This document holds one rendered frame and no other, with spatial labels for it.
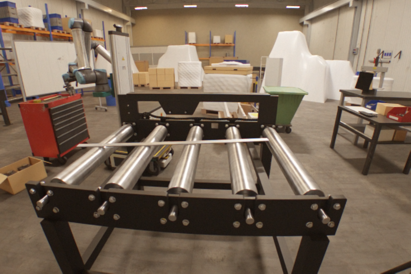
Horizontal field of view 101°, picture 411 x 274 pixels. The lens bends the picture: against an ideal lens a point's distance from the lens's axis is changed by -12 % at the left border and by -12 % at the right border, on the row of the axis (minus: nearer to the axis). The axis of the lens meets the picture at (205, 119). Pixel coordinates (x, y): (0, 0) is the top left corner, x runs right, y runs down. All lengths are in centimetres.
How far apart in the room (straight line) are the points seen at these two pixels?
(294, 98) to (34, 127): 419
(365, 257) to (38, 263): 254
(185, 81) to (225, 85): 509
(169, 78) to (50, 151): 727
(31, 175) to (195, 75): 794
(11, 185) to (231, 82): 428
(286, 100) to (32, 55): 552
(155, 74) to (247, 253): 890
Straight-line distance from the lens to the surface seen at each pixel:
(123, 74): 268
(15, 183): 307
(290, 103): 394
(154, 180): 195
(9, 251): 235
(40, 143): 340
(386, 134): 331
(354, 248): 214
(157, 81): 982
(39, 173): 317
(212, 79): 496
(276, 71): 504
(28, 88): 560
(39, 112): 320
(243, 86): 475
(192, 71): 961
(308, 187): 96
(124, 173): 102
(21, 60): 557
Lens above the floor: 143
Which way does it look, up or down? 18 degrees down
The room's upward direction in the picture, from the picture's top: straight up
